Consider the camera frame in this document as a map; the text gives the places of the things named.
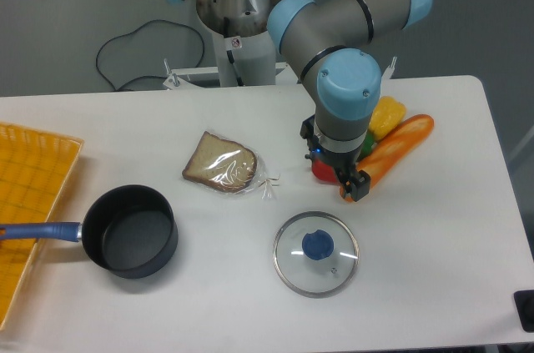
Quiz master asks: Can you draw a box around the black cable on floor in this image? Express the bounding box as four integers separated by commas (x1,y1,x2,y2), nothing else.
95,18,205,92

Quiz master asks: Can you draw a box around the black object at table corner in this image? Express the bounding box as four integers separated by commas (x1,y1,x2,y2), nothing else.
513,290,534,333

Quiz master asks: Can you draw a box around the green toy bell pepper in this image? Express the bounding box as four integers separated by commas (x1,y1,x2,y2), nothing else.
358,131,376,161

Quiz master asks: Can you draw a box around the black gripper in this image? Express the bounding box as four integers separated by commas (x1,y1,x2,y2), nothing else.
300,117,371,202

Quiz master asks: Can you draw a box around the glass lid with blue knob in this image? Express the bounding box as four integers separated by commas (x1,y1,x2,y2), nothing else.
272,211,360,298

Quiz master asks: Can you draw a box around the toast slice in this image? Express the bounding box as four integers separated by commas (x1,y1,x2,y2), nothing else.
182,131,280,200

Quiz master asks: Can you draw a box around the toy baguette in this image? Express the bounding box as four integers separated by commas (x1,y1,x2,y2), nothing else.
356,114,435,189

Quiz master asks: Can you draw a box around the orange woven basket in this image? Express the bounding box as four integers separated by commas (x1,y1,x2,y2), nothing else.
1,122,84,329

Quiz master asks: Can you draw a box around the red toy bell pepper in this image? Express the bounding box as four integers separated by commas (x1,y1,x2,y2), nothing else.
311,159,339,184

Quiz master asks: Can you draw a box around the yellow toy bell pepper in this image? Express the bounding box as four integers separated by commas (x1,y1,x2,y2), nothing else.
368,96,406,141

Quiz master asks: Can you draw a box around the dark saucepan with blue handle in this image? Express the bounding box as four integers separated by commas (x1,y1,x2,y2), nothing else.
1,184,179,279

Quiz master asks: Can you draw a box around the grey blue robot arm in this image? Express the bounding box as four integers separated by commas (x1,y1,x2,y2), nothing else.
169,0,433,200

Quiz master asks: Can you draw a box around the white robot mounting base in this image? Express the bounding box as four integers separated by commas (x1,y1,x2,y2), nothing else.
162,0,398,89

